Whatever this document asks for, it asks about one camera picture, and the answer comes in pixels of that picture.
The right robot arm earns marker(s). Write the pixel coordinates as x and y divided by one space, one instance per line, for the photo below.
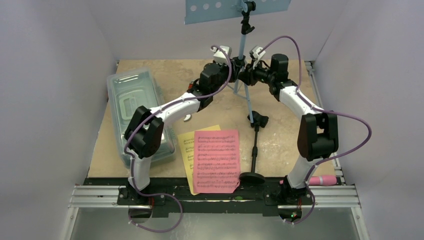
318 131

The black microphone stand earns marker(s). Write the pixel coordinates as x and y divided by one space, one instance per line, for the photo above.
251 177

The pink sheet music page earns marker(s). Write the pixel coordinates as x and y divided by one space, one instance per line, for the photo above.
216 163

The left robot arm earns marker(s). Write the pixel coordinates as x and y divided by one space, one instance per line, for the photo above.
144 132

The yellow sheet music page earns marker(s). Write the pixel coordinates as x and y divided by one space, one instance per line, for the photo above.
186 146

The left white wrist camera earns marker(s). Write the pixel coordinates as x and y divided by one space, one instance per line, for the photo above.
218 55

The clear plastic storage box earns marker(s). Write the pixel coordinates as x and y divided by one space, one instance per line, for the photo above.
126 92

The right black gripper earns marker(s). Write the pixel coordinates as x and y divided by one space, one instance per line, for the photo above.
249 74

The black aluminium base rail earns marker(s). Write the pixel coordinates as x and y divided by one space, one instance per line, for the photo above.
173 196

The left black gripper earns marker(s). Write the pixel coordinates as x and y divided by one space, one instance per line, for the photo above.
235 70

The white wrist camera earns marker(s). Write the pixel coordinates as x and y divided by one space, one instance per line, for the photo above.
256 54
218 55

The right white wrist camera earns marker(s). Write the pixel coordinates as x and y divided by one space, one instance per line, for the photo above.
256 54

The blue perforated music stand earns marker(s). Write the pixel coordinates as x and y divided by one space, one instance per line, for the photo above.
200 11

